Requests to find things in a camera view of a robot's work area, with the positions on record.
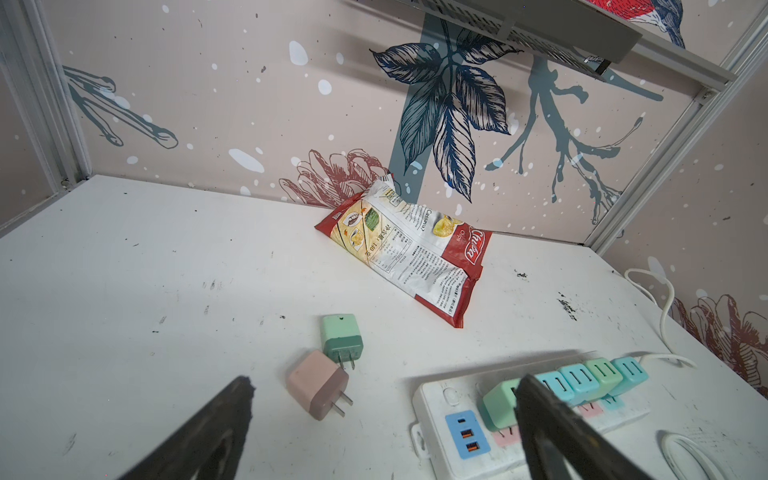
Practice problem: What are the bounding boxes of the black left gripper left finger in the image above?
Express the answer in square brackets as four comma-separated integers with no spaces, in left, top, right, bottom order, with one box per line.
[122,376,255,479]

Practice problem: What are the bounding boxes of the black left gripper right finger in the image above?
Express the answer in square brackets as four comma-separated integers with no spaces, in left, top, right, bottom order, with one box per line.
[515,374,649,479]

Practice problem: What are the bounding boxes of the white multicolour power strip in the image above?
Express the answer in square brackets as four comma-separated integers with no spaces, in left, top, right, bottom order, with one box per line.
[410,350,652,480]

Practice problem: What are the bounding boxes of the green plug adapter front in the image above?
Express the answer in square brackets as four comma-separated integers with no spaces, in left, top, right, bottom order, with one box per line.
[482,378,520,431]

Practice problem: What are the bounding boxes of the light green plug adapter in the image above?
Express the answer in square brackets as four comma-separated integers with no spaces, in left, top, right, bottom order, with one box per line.
[584,358,624,398]

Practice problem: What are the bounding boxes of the pink plug adapter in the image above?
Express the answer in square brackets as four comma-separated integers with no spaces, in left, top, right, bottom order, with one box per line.
[286,350,354,421]

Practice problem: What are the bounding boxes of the red white chips bag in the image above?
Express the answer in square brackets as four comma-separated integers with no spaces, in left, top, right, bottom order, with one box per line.
[316,175,492,329]

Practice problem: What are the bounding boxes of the power strip white cable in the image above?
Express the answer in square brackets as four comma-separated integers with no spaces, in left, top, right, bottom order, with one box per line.
[623,267,698,368]

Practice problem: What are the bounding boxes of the blue socket white cable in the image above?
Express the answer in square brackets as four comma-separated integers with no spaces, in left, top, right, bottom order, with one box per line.
[656,430,730,480]

